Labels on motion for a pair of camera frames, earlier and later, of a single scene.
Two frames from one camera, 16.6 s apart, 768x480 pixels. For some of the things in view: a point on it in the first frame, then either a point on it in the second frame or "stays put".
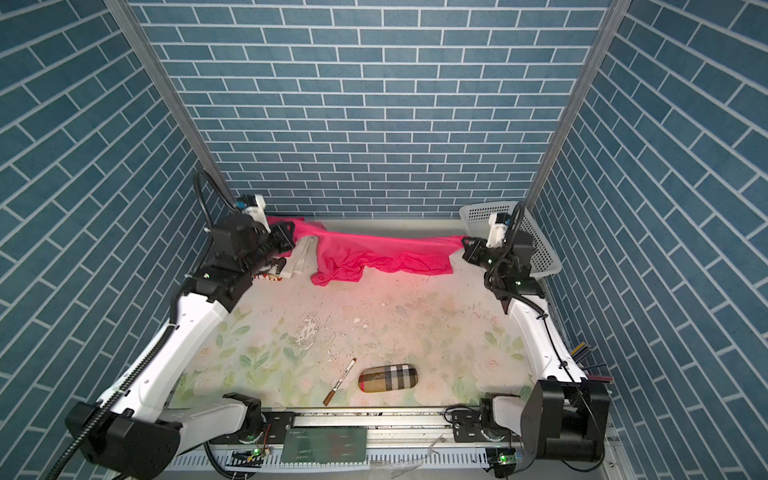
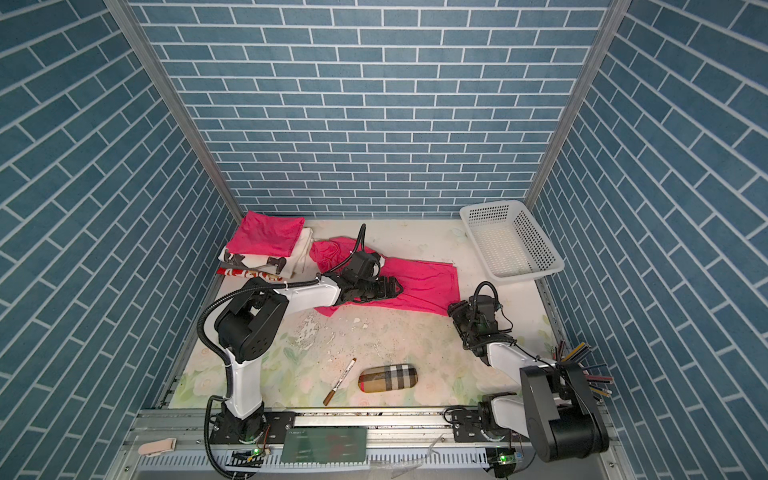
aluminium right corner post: [608, 29] stays put
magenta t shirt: [346, 257] to [429, 285]
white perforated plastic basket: [475, 222] stays put
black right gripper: [474, 254] to [460, 311]
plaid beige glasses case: [388, 378] stays put
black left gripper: [285, 240] to [383, 291]
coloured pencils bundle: [578, 354] stays put
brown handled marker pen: [339, 382] stays put
